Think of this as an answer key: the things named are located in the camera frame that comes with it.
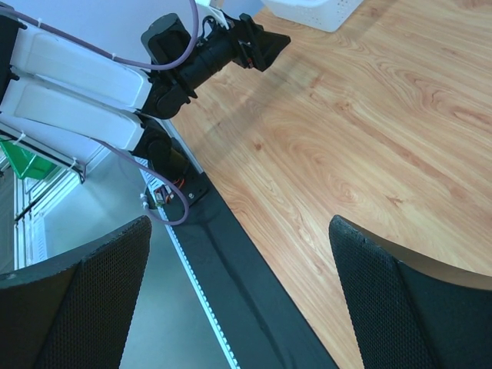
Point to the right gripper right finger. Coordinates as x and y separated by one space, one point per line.
409 310

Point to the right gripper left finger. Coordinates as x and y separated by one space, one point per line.
75 310

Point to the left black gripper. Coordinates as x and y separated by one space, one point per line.
245 43

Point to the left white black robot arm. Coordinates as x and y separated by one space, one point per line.
59 80

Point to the white perforated plastic basket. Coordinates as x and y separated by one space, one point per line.
325 15

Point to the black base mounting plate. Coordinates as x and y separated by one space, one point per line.
256 322

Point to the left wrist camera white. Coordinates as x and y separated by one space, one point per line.
213 8

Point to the green object beyond frame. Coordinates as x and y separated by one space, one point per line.
26 164

